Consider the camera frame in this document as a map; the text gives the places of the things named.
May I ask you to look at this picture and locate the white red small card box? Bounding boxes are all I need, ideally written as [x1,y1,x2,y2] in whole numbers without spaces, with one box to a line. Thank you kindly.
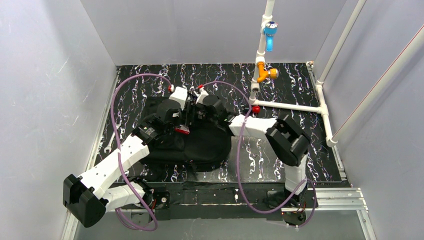
[174,126,190,135]

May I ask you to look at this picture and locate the black student backpack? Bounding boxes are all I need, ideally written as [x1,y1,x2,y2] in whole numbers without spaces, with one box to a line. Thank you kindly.
[131,96,232,172]

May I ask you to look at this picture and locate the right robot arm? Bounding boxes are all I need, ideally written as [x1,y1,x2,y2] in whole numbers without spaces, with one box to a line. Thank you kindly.
[193,95,311,201]

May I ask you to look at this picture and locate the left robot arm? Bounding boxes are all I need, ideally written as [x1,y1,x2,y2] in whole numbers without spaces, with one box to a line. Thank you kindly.
[63,98,186,230]

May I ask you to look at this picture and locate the silver wrench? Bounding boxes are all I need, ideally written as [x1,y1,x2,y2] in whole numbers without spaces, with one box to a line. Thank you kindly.
[103,132,116,154]

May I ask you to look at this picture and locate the orange flashlight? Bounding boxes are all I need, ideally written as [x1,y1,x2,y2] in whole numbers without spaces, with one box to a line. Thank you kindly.
[256,61,279,83]

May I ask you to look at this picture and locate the blue flashlight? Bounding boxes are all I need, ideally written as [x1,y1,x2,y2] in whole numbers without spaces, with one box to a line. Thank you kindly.
[263,21,278,52]

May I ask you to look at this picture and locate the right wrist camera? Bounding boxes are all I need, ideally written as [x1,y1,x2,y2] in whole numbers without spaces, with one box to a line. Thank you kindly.
[194,84,209,104]

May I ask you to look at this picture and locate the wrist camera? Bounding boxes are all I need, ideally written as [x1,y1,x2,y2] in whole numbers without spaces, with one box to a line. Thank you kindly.
[168,85,188,110]
[194,84,209,104]

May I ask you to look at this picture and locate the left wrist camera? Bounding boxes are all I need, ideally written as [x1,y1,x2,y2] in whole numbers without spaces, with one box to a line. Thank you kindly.
[168,85,188,110]

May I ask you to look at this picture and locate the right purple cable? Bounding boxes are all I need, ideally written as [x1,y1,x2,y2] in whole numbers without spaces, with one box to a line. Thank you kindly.
[197,81,317,229]

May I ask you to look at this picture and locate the purple cable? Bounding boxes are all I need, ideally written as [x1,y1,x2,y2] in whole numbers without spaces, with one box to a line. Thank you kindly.
[197,81,317,229]
[110,73,175,232]

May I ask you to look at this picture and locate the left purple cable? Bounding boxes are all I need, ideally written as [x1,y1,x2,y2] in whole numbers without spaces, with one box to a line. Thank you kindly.
[110,73,175,232]

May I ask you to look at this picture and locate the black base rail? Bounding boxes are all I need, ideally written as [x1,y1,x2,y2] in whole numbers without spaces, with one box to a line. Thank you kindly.
[119,181,309,222]

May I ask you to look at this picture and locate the white pvc pipe frame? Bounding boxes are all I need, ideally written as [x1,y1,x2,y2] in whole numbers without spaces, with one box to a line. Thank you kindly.
[248,0,424,148]

